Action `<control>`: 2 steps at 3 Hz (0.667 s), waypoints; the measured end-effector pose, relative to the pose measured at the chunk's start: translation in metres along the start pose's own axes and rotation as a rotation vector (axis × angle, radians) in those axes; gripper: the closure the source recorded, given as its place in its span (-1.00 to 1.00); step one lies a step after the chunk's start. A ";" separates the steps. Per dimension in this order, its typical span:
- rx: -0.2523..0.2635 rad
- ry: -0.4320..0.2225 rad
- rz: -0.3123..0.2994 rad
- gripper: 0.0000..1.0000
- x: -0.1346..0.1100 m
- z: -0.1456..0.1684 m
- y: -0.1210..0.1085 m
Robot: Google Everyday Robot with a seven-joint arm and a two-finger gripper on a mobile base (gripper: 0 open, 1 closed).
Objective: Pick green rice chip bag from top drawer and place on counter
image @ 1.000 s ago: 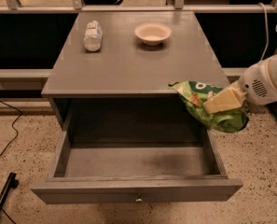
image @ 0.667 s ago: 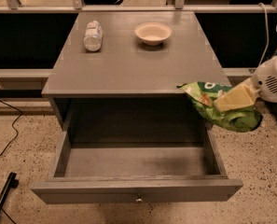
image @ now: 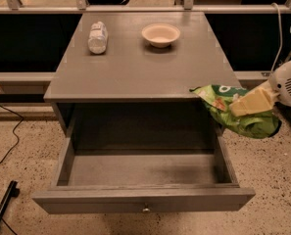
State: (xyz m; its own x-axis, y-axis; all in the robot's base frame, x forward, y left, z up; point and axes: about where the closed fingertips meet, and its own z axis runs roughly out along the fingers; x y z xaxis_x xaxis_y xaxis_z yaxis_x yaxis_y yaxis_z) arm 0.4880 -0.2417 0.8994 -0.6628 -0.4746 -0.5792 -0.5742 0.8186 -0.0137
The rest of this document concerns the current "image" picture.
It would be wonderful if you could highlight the white plastic bottle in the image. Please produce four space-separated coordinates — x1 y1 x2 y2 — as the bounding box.
87 22 108 54

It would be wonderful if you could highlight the grey open drawer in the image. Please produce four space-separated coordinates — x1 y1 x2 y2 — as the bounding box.
31 102 257 215

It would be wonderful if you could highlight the black stand leg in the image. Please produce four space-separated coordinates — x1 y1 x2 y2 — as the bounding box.
0 180 20 222

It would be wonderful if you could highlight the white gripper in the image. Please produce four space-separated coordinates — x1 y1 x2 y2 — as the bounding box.
229 61 291 117

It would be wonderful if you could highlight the white paper bowl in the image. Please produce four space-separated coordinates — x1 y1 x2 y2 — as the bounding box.
141 23 180 48

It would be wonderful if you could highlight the white cable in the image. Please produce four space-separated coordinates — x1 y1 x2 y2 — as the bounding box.
269 2 284 73

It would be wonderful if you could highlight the green rice chip bag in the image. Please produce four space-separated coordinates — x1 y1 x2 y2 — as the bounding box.
190 84 282 139

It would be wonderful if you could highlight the grey wooden cabinet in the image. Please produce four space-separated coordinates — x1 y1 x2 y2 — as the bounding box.
42 11 247 137

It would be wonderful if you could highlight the black floor cable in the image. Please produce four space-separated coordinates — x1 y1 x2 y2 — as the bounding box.
0 93 24 166

